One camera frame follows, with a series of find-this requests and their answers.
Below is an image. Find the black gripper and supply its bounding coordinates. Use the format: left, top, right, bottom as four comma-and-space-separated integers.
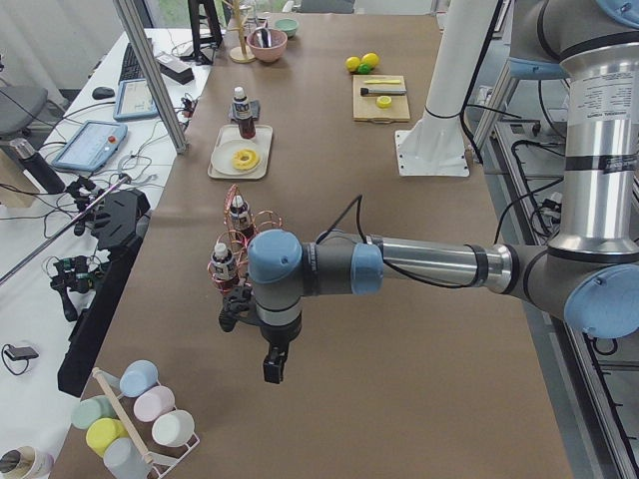
219, 285, 302, 384

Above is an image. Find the tea bottle white cap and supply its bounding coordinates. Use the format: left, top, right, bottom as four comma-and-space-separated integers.
233, 86, 256, 140

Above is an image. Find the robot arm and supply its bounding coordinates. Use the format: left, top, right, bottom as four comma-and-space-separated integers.
219, 1, 638, 383

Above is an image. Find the tea bottle in rack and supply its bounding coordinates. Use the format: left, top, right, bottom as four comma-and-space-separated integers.
210, 242, 239, 290
230, 195, 255, 240

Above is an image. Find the beige serving tray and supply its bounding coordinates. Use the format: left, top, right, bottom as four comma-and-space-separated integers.
208, 124, 274, 180

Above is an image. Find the glazed donut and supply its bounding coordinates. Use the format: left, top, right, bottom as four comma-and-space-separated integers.
232, 149, 261, 172

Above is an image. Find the white plate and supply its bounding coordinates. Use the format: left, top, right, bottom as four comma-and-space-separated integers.
211, 139, 264, 177

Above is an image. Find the cup rack with pastel cups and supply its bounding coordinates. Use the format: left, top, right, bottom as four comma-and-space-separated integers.
71, 359, 201, 478

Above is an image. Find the teach pendant tablet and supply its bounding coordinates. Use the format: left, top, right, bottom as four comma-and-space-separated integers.
51, 121, 128, 173

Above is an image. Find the wooden cutting board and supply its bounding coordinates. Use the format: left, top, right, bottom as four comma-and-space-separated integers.
352, 75, 410, 123

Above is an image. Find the metal muddler black tip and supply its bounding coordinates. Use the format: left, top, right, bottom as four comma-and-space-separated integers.
359, 87, 406, 96

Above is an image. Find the half lemon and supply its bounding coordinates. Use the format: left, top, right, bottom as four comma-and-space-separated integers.
375, 96, 392, 109

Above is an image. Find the round wooden stand base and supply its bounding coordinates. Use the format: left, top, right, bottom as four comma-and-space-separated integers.
229, 46, 257, 64

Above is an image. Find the pink bowl with ice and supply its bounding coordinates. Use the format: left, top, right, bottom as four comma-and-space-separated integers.
247, 29, 288, 63

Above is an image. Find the green lime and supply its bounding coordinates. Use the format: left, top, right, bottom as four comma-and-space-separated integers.
357, 63, 371, 75

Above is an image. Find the black thermos bottle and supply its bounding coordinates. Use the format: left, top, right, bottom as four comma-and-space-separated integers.
8, 138, 66, 194

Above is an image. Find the metal ice scoop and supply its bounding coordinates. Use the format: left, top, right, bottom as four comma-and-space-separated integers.
256, 27, 272, 48

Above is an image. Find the whole yellow lemon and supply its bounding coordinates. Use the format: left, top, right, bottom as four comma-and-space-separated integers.
361, 52, 379, 69

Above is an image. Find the mint green bowl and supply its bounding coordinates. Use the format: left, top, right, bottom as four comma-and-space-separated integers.
275, 18, 300, 38

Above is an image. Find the copper wire bottle rack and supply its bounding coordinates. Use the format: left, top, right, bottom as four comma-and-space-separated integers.
208, 185, 284, 295

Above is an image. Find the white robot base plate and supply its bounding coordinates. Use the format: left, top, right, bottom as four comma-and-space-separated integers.
395, 0, 501, 177

